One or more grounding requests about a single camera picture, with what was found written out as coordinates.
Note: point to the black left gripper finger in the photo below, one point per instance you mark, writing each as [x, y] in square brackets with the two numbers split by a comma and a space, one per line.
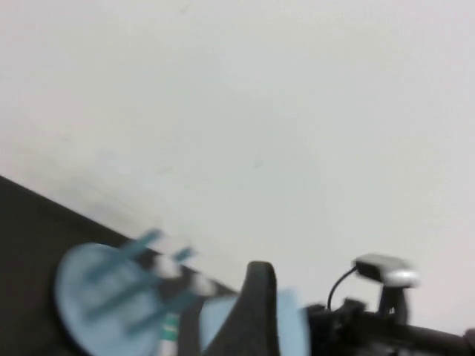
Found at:
[259, 308]

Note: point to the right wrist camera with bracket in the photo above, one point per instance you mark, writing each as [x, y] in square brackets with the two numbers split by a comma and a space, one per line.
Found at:
[393, 274]

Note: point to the light blue plastic cup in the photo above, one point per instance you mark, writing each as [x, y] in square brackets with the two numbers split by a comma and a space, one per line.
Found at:
[293, 322]

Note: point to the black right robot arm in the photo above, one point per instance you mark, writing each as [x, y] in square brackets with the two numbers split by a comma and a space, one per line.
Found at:
[468, 343]

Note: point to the blue cup stand white caps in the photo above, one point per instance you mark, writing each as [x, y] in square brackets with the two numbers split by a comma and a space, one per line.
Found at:
[81, 282]

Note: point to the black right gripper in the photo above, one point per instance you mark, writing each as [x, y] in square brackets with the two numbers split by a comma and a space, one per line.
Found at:
[352, 333]

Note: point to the white green glue stick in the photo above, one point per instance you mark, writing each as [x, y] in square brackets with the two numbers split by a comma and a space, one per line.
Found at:
[168, 333]

